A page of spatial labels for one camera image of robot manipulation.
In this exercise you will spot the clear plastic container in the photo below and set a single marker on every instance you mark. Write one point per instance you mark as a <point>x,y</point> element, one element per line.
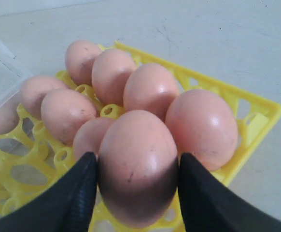
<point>12,74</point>

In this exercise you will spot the yellow plastic egg tray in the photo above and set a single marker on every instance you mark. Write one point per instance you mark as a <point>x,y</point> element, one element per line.
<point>32,160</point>

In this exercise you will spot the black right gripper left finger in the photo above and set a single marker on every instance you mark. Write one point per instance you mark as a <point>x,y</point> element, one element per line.
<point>67,206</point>

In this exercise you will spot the brown egg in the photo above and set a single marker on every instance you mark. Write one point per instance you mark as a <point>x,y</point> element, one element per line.
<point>89,136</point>
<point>8,115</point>
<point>79,59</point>
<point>203,124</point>
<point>138,169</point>
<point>110,72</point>
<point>64,111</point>
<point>150,87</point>
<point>33,91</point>

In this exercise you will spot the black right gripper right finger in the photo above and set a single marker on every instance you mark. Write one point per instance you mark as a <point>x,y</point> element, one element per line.
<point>209,206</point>

